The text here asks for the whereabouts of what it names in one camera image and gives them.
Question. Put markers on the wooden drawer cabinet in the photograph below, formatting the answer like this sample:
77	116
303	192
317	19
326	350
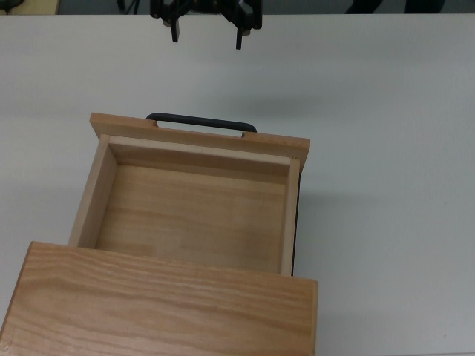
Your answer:
148	308

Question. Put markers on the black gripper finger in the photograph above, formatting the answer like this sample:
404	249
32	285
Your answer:
241	22
173	20

